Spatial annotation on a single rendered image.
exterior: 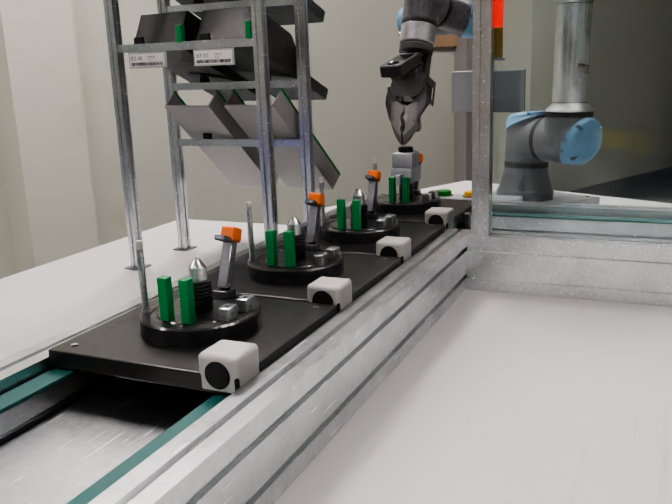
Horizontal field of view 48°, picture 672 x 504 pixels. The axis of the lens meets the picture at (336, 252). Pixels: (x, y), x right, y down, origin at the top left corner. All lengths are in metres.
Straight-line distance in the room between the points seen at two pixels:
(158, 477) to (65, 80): 3.05
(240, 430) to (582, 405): 0.44
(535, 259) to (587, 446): 0.54
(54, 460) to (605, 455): 0.54
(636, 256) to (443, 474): 0.64
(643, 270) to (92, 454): 0.91
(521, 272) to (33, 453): 0.86
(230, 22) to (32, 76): 2.09
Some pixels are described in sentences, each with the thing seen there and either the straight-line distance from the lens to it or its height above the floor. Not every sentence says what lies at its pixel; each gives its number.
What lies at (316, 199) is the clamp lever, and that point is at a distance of 1.13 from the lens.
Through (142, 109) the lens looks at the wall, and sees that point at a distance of 4.03.
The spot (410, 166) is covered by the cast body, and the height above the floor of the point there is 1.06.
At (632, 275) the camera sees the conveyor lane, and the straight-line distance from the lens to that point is 1.32.
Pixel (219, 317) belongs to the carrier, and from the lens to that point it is 0.84.
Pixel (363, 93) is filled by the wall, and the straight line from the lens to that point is 4.92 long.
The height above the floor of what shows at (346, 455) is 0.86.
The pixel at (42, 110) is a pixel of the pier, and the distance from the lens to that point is 3.53.
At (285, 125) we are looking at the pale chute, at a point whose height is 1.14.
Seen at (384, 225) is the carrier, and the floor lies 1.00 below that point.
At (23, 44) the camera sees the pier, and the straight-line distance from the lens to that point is 3.51.
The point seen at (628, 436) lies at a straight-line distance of 0.89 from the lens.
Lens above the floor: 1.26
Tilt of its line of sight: 14 degrees down
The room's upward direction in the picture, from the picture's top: 2 degrees counter-clockwise
